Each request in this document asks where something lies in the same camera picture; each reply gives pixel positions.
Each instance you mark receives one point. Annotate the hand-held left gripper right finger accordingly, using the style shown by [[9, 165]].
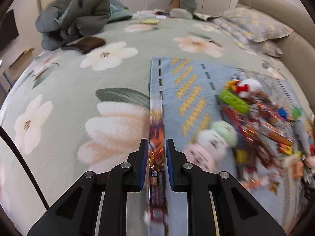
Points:
[[170, 167]]

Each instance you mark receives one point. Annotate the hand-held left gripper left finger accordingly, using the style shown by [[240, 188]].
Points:
[[144, 167]]

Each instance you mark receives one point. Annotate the long clear snack packet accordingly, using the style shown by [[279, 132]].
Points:
[[156, 132]]

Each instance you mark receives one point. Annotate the green round plush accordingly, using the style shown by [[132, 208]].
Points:
[[226, 132]]

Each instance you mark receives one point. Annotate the white round plush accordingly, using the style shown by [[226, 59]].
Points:
[[211, 141]]

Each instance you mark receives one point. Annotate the blue patterned mat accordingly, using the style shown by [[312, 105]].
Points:
[[189, 91]]

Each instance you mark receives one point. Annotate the floral green bedsheet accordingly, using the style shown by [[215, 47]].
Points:
[[73, 108]]

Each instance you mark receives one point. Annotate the pile of snack packets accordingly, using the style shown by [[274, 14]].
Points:
[[265, 132]]

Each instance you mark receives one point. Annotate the white cat plush red bow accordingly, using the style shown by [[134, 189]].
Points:
[[248, 86]]

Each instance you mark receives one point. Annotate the light blue plush toy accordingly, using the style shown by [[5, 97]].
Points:
[[302, 137]]

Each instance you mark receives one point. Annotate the brown furry item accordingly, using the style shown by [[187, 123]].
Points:
[[86, 43]]

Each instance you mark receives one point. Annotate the small green toy figure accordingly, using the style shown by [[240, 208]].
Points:
[[297, 112]]

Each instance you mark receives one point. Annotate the yellow-green flat packet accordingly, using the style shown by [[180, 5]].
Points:
[[150, 21]]

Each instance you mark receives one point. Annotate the grey patterned pillow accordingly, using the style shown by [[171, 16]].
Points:
[[253, 23], [260, 46]]

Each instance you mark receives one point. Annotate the grey pouch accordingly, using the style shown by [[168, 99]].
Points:
[[181, 13]]

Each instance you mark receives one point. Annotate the open magazine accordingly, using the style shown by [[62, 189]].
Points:
[[206, 17]]

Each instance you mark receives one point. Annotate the teal quilt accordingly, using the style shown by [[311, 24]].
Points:
[[119, 12]]

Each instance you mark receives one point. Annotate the flat cardboard box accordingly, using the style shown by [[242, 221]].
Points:
[[21, 57]]

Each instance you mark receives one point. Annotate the grey-green quilt heap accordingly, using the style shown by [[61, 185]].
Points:
[[81, 9]]

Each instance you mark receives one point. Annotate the beige padded headboard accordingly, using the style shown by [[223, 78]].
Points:
[[297, 46]]

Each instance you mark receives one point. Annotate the black monitor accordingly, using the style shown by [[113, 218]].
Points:
[[7, 32]]

